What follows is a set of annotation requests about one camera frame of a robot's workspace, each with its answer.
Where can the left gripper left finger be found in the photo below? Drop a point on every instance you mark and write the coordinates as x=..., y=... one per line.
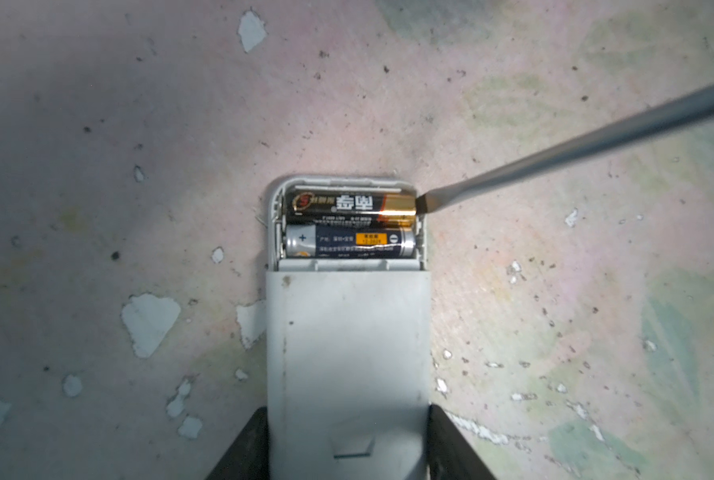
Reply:
x=247, y=458

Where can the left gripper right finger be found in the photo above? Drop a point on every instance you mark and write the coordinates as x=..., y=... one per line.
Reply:
x=449, y=454

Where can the white remote control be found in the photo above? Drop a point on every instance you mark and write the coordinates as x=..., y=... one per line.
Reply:
x=348, y=354

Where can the orange black handled screwdriver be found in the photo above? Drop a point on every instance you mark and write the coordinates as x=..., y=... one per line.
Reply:
x=663, y=119

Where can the black gold AA battery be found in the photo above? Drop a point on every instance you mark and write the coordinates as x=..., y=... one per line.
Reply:
x=348, y=208

